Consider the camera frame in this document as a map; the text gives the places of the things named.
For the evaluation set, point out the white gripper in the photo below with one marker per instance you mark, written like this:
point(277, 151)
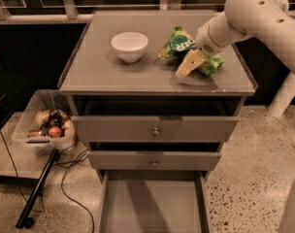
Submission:
point(206, 40)

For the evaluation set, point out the green rice chip bag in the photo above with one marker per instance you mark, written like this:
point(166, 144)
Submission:
point(181, 42)

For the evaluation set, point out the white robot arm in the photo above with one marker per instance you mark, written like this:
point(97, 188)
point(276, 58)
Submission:
point(266, 20)

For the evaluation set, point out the grey drawer cabinet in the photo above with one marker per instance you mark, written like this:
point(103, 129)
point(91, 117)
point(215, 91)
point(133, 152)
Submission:
point(96, 70)

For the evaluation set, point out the brass top drawer knob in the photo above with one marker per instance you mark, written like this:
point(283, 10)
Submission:
point(155, 131)

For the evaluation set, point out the brass drawer knob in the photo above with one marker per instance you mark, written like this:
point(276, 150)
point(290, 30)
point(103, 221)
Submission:
point(155, 131)
point(154, 163)

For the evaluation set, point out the brass middle drawer knob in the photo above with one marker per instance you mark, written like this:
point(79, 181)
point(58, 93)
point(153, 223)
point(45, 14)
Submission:
point(154, 163)

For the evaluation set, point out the grey top drawer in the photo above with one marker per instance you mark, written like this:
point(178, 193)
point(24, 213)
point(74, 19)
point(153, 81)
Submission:
point(131, 119)

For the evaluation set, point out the grey drawer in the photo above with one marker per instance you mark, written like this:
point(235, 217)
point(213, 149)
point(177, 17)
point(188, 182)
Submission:
point(138, 156)
point(131, 119)
point(153, 202)

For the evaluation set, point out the grey middle drawer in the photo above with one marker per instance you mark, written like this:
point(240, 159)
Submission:
point(138, 156)

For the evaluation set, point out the grey bottom drawer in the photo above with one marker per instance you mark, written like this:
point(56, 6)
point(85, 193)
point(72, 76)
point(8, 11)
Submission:
point(153, 202)

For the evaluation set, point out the white ceramic bowl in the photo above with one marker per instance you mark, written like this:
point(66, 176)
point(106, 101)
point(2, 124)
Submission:
point(130, 46)

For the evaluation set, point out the white support pole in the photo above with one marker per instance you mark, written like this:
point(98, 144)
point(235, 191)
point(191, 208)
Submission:
point(284, 96)

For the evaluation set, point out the white metal railing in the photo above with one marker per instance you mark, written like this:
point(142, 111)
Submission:
point(73, 4)

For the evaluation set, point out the red apple in bin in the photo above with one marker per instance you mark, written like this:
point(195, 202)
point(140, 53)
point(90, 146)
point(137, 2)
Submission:
point(55, 132)

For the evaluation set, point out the clear plastic storage bin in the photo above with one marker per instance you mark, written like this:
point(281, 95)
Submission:
point(46, 109)

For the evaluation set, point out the black metal stand leg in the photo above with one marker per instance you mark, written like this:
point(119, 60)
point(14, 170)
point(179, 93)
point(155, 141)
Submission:
point(24, 218)

